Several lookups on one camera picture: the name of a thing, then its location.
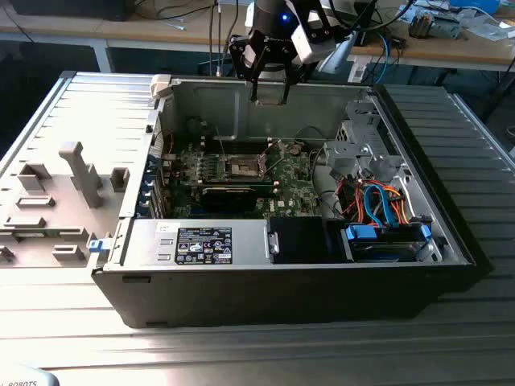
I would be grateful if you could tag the black open PC case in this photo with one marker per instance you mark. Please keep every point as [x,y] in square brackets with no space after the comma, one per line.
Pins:
[261,293]

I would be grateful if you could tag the clear plastic bag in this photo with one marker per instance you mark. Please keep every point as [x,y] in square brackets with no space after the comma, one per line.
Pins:
[491,30]

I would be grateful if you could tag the pale teach pendant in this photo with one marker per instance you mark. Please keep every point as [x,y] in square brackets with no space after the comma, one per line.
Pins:
[24,378]

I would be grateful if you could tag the grey metal drive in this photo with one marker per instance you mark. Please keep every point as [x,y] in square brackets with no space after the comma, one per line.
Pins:
[446,28]

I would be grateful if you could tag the grey power supply unit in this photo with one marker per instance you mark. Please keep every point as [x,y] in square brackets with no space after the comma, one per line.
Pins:
[145,241]

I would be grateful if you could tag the beige plastic clip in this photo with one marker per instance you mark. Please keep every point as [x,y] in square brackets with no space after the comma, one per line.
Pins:
[161,84]

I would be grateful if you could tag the black plastic shroud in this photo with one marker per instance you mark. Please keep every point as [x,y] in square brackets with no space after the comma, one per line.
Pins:
[297,241]

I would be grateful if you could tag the CPU socket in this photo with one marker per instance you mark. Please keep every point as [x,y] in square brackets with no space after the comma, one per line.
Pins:
[241,167]

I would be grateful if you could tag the green motherboard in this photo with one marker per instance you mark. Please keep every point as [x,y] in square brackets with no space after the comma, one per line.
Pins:
[293,181]

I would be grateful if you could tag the white barcode tag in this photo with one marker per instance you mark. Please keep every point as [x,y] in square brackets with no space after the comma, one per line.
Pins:
[357,74]

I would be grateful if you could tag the dark monitor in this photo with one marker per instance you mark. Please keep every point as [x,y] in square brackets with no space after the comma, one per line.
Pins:
[68,8]

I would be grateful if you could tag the blue disk carrier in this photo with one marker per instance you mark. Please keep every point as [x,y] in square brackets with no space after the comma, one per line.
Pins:
[362,233]

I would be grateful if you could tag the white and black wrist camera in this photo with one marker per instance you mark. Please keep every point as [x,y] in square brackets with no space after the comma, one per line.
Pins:
[307,46]

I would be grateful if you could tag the graphics card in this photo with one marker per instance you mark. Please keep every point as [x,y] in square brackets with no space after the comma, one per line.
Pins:
[227,199]

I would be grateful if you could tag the grey parts rack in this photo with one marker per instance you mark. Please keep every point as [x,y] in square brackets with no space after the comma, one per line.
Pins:
[48,193]

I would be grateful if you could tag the CPU cooler with fins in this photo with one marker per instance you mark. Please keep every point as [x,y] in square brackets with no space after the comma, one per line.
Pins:
[420,26]

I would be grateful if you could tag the blue case latch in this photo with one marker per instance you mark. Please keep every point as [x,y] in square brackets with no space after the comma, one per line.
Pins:
[94,246]

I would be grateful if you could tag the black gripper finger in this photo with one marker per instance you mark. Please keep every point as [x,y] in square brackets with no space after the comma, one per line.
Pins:
[285,94]
[254,92]

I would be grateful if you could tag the blue plastic box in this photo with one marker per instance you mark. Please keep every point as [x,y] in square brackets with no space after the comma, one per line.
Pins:
[475,4]

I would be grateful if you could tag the silver metal drive cage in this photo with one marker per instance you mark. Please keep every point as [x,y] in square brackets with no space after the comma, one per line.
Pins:
[350,150]

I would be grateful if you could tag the wooden desk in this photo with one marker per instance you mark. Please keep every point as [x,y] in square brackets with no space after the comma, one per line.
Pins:
[133,30]

